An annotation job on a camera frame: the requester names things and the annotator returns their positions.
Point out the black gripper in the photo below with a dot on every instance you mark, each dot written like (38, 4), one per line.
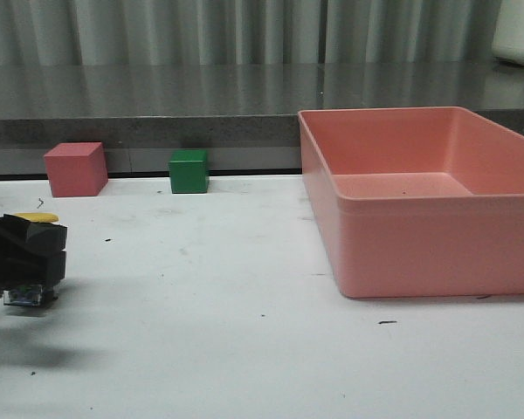
(38, 233)

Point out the yellow mushroom push button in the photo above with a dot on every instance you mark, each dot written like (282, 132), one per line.
(32, 295)

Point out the pink cube block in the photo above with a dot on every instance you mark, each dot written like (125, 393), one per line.
(76, 169)

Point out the green cube block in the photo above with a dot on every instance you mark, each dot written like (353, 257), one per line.
(189, 171)

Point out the grey stone counter ledge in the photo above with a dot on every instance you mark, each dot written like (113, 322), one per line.
(245, 116)

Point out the pink plastic bin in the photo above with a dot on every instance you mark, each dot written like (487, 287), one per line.
(416, 201)

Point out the white appliance in background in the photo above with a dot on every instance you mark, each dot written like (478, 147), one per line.
(508, 37)

